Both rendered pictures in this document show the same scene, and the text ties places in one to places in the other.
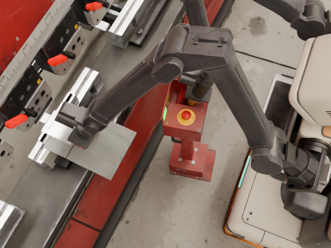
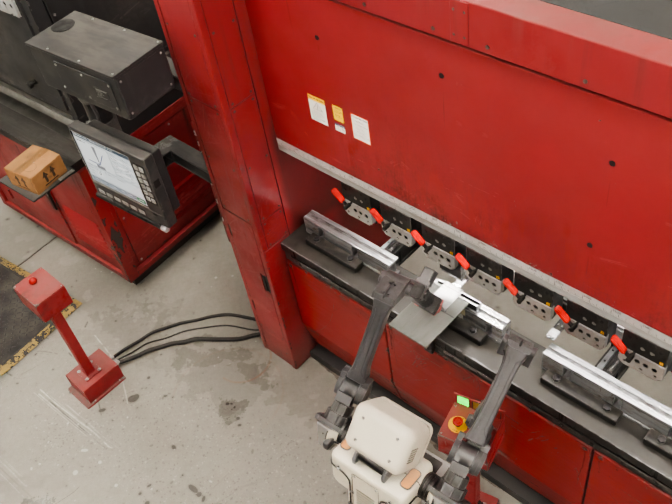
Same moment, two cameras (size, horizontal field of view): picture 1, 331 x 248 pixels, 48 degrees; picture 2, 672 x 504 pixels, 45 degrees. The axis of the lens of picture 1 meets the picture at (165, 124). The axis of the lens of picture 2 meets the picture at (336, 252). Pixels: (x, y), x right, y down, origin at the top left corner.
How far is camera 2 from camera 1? 220 cm
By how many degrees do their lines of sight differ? 53
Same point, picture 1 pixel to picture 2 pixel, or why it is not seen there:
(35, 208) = not seen: hidden behind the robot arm
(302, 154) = (341, 408)
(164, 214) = not seen: hidden behind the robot
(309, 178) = (325, 416)
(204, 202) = not seen: outside the picture
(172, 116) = (461, 411)
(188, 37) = (396, 281)
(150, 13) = (582, 394)
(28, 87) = (443, 244)
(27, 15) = (470, 225)
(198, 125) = (445, 433)
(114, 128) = (434, 331)
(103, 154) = (412, 321)
